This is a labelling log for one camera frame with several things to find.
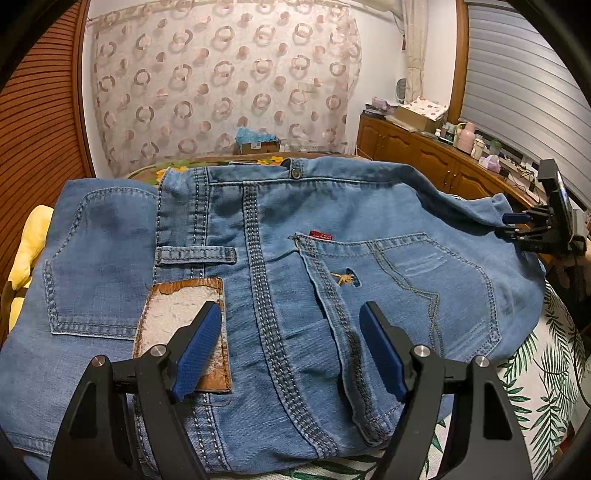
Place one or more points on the pink thermos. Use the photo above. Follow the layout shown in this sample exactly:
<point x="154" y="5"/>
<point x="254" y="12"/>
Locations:
<point x="466" y="136"/>

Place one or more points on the beige curtain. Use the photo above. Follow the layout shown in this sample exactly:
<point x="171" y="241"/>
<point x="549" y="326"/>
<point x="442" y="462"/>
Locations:
<point x="414" y="50"/>

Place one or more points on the purple tissue pack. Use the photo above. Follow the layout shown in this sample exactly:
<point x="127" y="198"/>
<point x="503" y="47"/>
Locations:
<point x="489" y="163"/>

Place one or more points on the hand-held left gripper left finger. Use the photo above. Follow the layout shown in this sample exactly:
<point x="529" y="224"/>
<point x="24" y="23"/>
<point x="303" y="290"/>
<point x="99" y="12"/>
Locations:
<point x="198" y="350"/>

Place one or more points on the white dotted box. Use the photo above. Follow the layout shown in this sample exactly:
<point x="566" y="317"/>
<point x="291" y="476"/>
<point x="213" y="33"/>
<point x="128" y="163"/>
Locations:
<point x="422" y="113"/>

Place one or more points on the cardboard box with blue contents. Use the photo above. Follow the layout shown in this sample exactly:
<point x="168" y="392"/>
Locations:
<point x="254" y="141"/>

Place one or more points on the floral print blanket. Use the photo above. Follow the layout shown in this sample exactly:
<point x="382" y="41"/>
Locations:
<point x="180" y="166"/>

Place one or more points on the leaf print blanket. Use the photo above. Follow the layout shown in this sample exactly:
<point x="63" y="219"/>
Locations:
<point x="545" y="369"/>

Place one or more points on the wooden cabinet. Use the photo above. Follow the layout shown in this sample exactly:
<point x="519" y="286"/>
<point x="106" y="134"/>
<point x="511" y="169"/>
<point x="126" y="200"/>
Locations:
<point x="415" y="147"/>

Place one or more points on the grey window blind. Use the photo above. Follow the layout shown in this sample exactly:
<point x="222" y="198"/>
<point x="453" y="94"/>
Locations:
<point x="512" y="78"/>

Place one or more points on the small white fan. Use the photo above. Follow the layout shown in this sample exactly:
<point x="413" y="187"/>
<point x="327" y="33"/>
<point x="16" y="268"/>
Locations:
<point x="402" y="90"/>

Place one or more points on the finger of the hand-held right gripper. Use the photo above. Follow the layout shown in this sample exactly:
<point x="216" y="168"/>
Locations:
<point x="510" y="233"/>
<point x="515" y="216"/>

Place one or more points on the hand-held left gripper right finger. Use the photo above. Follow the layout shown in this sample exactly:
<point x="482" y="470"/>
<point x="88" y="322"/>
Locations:
<point x="383" y="350"/>

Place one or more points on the blue denim pants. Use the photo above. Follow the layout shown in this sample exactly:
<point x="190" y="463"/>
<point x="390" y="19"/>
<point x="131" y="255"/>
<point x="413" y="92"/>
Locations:
<point x="277" y="258"/>

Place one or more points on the slatted wooden door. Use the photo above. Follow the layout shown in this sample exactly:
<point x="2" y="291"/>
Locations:
<point x="41" y="129"/>

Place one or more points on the yellow plush toy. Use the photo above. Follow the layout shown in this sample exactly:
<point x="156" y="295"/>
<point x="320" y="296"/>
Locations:
<point x="27" y="258"/>

